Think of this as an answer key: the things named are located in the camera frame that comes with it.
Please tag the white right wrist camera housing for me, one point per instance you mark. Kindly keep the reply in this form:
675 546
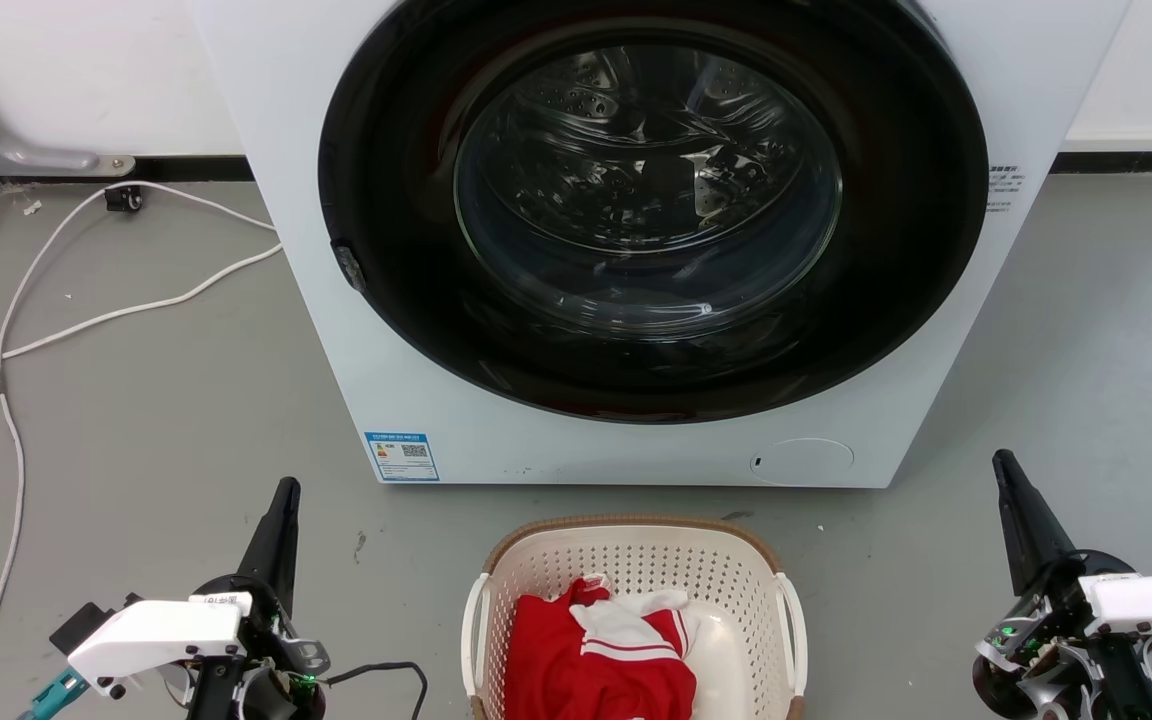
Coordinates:
1151 605

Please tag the blue energy label sticker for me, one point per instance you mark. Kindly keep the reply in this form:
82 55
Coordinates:
401 456

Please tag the round white filter cover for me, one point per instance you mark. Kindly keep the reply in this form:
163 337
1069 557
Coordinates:
802 462

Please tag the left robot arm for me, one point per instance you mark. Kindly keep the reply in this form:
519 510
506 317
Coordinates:
211 695

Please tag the white front-load washing machine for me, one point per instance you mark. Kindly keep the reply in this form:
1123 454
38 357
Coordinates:
626 450

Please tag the red garment with white stripes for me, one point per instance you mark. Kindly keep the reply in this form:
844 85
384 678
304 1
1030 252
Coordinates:
576 670

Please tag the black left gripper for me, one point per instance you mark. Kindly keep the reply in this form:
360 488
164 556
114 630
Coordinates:
271 640

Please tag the small black wall plug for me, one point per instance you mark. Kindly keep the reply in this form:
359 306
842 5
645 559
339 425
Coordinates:
123 198

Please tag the cream perforated laundry basket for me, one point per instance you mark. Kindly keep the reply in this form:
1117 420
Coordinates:
736 570

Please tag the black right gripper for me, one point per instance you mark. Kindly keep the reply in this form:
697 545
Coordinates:
1046 630

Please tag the black round washer door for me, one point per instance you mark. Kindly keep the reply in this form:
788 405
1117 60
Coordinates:
896 300

